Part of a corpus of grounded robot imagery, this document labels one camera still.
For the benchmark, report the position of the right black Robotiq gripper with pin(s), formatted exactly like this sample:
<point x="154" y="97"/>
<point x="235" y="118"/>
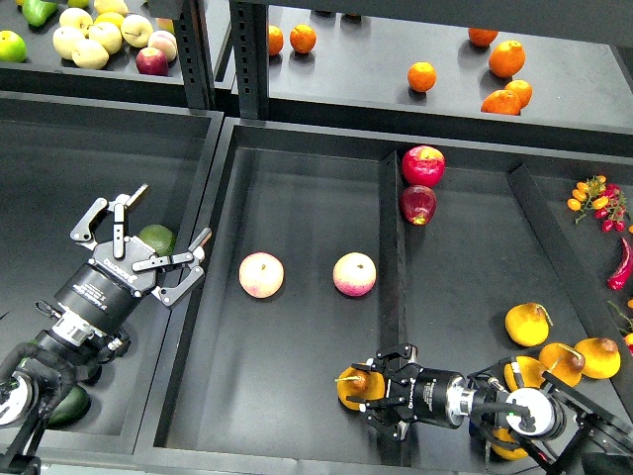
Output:
<point x="414" y="394"/>

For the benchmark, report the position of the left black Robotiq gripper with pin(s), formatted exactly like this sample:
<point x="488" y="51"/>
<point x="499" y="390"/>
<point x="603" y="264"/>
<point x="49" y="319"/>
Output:
<point x="106" y="289"/>

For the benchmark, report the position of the yellow pear with stem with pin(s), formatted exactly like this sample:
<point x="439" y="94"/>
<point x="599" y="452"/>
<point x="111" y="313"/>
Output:
<point x="360" y="384"/>

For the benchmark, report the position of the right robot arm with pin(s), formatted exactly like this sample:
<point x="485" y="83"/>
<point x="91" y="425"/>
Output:
<point x="559" y="428"/>

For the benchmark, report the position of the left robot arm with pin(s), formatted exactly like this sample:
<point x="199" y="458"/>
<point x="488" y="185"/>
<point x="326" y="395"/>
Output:
<point x="37" y="375"/>

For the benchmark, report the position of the avocado upper in tray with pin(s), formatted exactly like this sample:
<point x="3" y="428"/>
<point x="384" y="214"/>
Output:
<point x="159" y="237"/>

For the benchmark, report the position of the yellow pear bottom right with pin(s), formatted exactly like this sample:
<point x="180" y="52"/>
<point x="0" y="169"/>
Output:
<point x="505" y="446"/>

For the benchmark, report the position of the yellow pear low centre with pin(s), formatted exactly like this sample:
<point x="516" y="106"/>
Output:
<point x="524" y="372"/>

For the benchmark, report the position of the yellow pear upper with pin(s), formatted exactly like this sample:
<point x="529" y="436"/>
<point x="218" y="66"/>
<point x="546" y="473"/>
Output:
<point x="528" y="324"/>

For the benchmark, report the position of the yellow pear middle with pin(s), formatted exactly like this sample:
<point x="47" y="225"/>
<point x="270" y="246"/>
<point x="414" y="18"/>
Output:
<point x="564" y="362"/>

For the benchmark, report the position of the avocado bottom large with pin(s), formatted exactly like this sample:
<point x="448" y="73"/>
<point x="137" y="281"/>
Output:
<point x="71" y="409"/>

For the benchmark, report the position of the pale pear front shelf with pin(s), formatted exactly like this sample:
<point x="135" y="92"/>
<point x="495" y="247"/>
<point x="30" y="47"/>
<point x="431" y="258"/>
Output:
<point x="89" y="54"/>

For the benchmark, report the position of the yellow pear far right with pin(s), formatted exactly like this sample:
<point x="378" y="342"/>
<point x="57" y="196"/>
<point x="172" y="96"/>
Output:
<point x="602" y="357"/>

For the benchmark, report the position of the pale pear centre shelf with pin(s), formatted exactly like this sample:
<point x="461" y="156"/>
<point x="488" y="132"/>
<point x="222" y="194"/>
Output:
<point x="108" y="35"/>

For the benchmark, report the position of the pale pear left shelf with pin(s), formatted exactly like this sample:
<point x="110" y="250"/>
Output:
<point x="65" y="39"/>

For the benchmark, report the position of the right pink peach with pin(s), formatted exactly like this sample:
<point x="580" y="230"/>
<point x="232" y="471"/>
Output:
<point x="354" y="274"/>

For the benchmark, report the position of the black left tray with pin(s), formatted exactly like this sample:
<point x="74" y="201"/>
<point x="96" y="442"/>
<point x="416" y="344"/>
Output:
<point x="57" y="156"/>

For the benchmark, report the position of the black tray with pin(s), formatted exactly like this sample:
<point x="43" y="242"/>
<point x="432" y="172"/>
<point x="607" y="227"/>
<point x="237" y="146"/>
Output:
<point x="57" y="156"/>
<point x="246" y="385"/>

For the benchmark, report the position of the left pink peach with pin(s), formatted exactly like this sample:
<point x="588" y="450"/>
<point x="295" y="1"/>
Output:
<point x="261" y="274"/>

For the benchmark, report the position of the black centre tray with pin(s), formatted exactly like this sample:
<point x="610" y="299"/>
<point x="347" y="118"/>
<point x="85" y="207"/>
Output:
<point x="246" y="385"/>

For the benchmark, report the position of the lower dark red apple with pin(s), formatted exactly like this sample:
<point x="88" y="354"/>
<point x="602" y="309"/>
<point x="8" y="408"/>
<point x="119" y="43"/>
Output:
<point x="418" y="204"/>

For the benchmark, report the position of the red apple on shelf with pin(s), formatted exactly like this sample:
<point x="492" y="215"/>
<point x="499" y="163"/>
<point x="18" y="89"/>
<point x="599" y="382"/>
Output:
<point x="152" y="61"/>

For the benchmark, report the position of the pink peach on shelf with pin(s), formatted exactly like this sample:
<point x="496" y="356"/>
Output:
<point x="164" y="41"/>

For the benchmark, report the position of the upper red apple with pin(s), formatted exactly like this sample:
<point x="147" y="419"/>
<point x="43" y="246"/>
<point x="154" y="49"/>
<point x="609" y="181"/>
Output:
<point x="423" y="165"/>

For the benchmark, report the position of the green apple shelf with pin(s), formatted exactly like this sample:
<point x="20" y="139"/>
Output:
<point x="12" y="47"/>

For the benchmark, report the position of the red chili pepper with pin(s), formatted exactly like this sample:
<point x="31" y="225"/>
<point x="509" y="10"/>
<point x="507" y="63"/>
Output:
<point x="617" y="280"/>

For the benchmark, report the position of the orange far left shelf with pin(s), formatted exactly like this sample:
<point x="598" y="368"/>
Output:
<point x="275" y="40"/>

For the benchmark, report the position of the green pepper shelf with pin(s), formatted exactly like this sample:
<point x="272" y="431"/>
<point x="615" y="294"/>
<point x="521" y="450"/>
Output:
<point x="37" y="12"/>

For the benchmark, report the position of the cherry tomato bunch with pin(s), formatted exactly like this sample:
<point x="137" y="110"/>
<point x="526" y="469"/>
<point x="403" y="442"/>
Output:
<point x="604" y="201"/>

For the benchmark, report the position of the orange centre shelf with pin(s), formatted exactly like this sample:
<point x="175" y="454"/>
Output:
<point x="421" y="76"/>

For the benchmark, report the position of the orange front right shelf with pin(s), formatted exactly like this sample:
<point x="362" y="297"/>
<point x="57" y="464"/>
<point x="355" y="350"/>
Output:
<point x="503" y="102"/>

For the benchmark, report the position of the small orange right shelf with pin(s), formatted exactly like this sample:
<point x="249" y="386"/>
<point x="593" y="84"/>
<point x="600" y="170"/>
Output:
<point x="522" y="89"/>

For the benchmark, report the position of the large orange right shelf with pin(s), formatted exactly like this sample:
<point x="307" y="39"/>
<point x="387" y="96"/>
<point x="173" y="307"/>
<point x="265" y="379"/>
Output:
<point x="507" y="59"/>

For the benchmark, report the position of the orange top right shelf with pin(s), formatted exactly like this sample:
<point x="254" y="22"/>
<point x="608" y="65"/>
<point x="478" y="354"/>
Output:
<point x="481" y="38"/>

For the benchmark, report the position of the black shelf post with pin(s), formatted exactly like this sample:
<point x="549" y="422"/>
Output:
<point x="249" y="38"/>

